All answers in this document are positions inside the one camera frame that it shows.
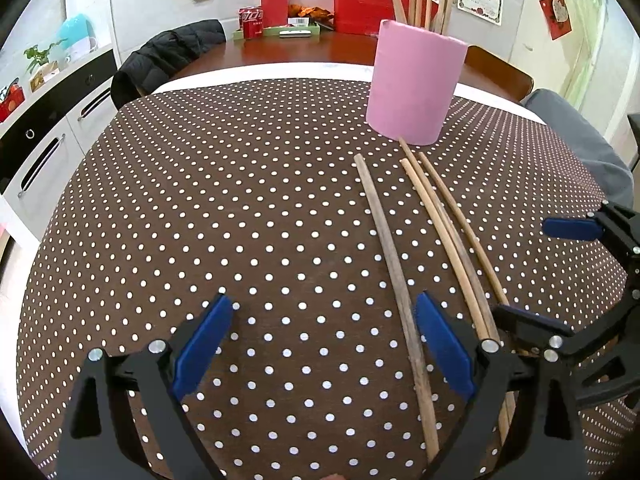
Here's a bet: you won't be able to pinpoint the red soda can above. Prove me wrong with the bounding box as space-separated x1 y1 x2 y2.
238 6 265 40

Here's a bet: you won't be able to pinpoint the white and black cabinet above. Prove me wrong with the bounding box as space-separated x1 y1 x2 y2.
0 42 121 241

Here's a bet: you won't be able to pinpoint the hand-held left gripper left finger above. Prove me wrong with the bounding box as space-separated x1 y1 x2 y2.
55 292 236 480

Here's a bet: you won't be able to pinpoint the orange snack packets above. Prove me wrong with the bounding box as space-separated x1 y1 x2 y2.
287 4 335 31

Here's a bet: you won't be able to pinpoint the green tray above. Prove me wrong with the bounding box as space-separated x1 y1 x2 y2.
262 22 321 40

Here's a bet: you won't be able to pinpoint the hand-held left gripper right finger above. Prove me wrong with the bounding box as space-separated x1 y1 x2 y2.
415 291 586 480

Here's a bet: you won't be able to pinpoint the dark wooden chopstick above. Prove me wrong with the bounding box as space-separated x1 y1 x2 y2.
353 154 441 463

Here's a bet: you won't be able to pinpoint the small red box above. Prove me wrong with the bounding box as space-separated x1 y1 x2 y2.
260 0 292 29

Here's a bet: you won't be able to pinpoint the wooden chair back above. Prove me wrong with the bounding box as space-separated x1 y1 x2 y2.
462 45 535 103

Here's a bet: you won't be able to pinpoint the light wooden chopstick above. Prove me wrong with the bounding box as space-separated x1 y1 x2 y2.
398 137 516 443
400 158 511 443
418 151 510 307

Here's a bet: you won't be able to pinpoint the grey chair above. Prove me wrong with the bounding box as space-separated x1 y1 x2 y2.
522 88 635 211

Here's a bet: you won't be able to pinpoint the white table cloth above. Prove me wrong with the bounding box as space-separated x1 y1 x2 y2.
152 62 548 123

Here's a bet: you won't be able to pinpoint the brown polka dot tablecloth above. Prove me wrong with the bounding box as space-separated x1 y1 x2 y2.
15 77 631 480

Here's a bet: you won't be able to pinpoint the pink cup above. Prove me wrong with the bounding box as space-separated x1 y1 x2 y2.
365 19 469 145

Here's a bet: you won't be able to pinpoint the framed wall certificate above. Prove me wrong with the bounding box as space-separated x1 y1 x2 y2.
457 0 503 26

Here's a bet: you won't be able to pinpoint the black jacket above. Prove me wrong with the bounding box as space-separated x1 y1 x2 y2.
111 19 226 111

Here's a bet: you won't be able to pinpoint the brown wooden table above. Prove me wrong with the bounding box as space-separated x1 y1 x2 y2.
150 30 536 106

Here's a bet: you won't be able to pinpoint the teal appliance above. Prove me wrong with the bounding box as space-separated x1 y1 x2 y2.
56 14 99 58

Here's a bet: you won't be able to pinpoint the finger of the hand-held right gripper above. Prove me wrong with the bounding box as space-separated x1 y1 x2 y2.
542 200 640 281
492 300 640 408

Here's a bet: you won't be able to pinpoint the red wall decoration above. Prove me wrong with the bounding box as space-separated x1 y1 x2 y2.
539 0 571 40

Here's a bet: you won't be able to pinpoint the small green plant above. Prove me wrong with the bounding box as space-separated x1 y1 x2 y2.
24 40 66 77

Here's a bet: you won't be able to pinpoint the red gift bag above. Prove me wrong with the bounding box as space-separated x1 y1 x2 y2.
333 0 417 36

